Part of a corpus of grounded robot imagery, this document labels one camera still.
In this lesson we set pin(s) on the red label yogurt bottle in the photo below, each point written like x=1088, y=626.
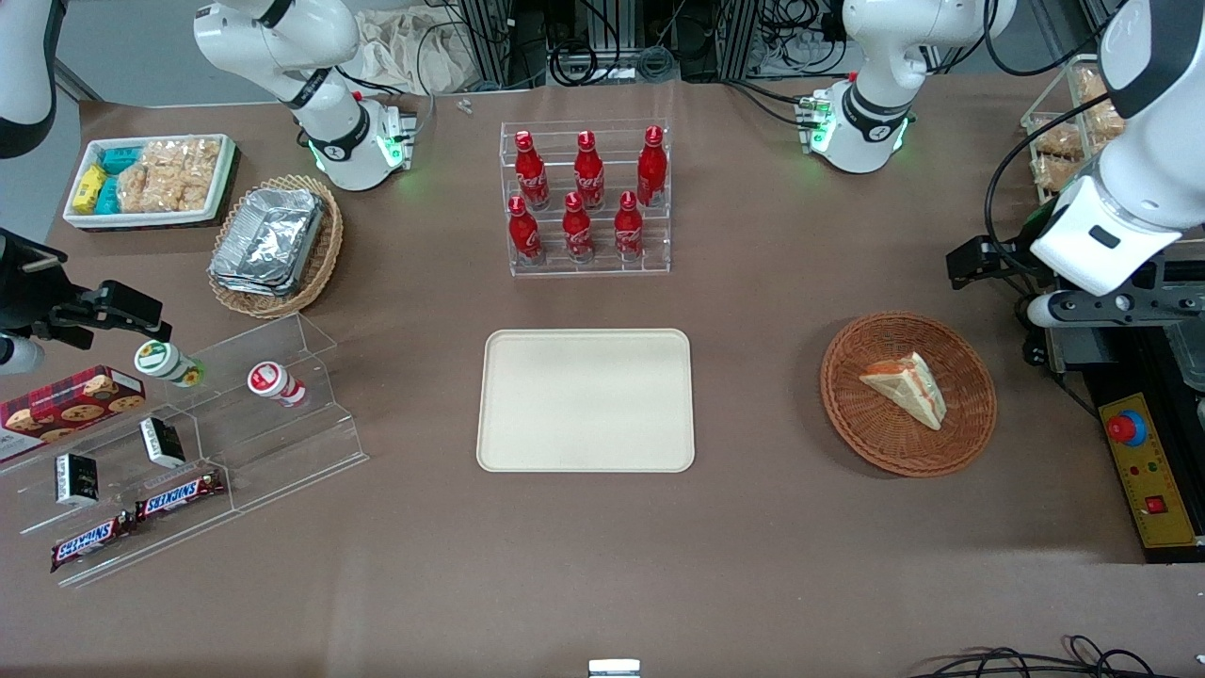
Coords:
x=273, y=381

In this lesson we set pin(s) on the bagged fried snack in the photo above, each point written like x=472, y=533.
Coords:
x=1103, y=122
x=1056, y=171
x=1056, y=141
x=1092, y=85

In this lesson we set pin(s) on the Snickers chocolate bar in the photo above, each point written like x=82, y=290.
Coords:
x=179, y=495
x=89, y=543

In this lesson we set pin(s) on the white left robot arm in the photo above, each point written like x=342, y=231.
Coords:
x=1130, y=198

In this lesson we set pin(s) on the red tartan cookie box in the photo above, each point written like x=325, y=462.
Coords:
x=66, y=410

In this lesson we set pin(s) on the stack of foil trays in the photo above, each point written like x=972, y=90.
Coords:
x=268, y=240

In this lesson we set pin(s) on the white crumpled cloth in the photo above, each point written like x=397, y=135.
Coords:
x=405, y=52

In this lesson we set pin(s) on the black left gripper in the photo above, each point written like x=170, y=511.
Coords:
x=1007, y=258

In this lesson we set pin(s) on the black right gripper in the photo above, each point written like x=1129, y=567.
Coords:
x=28, y=287

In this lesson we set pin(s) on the teal snack pack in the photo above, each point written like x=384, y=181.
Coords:
x=107, y=196
x=120, y=158

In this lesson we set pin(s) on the yellow snack pack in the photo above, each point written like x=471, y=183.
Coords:
x=89, y=188

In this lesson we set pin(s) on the yellow emergency stop control box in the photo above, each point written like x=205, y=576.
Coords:
x=1153, y=471

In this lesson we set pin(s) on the triangular sandwich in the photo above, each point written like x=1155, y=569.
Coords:
x=908, y=388

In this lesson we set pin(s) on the brown round wicker basket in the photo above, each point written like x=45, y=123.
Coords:
x=866, y=424

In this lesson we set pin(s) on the green label yogurt bottle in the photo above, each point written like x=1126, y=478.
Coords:
x=165, y=363

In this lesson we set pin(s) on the steel appliance pan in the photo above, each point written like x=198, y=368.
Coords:
x=1188, y=358

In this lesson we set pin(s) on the aluminium frame post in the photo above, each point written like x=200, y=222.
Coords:
x=499, y=38
x=748, y=38

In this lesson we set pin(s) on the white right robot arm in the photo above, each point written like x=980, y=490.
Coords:
x=282, y=38

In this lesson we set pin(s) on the clear acrylic bottle rack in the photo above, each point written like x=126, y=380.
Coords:
x=588, y=268

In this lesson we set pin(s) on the clear bag of crackers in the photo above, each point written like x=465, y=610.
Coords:
x=169, y=174

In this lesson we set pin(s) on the small black carton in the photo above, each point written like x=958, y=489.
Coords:
x=77, y=478
x=162, y=443

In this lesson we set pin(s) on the cream plastic tray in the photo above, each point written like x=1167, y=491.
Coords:
x=584, y=400

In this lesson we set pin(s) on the light oval wicker basket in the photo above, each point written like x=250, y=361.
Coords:
x=325, y=254

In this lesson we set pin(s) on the black countertop appliance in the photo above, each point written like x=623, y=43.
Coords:
x=1120, y=377

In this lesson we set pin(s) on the red cola bottle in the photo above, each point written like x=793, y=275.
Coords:
x=525, y=235
x=532, y=179
x=651, y=174
x=578, y=234
x=589, y=179
x=629, y=233

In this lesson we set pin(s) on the clear acrylic tiered shelf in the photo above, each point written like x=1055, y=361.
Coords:
x=282, y=443

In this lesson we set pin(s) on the white rectangular plastic bin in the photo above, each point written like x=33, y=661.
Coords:
x=141, y=218

